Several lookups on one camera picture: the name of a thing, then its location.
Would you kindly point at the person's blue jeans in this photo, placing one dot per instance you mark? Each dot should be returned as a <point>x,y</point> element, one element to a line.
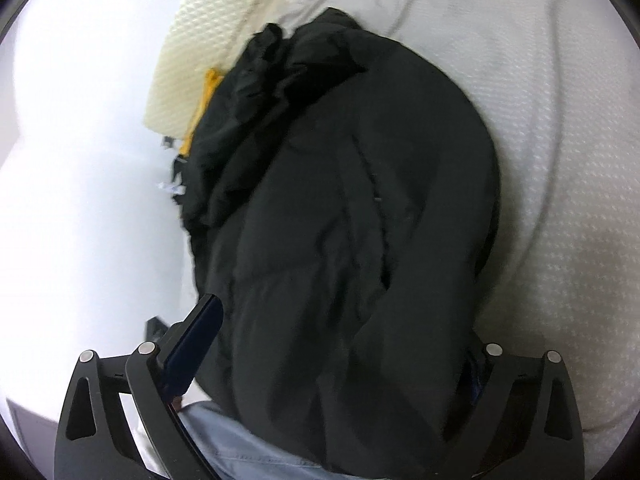
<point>225,440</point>

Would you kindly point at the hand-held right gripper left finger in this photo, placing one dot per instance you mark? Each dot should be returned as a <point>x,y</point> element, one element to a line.
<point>195,340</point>

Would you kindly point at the yellow pillow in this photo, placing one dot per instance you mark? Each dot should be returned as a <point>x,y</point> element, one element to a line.
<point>211,82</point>

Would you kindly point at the black puffer jacket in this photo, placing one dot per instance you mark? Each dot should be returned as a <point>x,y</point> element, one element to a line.
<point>340,210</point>

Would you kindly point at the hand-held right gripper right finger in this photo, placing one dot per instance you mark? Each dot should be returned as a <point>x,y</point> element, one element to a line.
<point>492,372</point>

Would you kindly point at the cream quilted headboard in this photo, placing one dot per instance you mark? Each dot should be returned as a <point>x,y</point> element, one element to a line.
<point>200,35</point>

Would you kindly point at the wall socket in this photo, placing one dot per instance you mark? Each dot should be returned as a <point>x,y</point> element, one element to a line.
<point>168,141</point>

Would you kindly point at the bed with textured pale sheet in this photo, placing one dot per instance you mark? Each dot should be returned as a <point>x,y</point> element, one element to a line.
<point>550,210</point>

